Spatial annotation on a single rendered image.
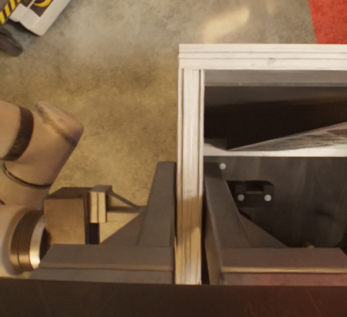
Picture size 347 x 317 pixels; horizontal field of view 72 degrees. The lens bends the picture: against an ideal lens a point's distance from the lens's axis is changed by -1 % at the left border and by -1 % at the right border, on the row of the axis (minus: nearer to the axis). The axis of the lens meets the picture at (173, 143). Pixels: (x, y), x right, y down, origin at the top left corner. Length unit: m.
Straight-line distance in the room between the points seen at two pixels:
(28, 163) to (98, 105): 0.72
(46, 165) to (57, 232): 0.14
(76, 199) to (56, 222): 0.04
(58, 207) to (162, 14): 0.96
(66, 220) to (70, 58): 0.95
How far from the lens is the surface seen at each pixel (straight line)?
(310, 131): 0.36
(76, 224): 0.32
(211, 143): 0.90
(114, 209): 0.32
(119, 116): 1.10
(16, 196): 0.47
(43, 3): 1.12
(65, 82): 1.19
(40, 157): 0.43
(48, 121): 0.42
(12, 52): 1.19
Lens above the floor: 1.06
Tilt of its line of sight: 84 degrees down
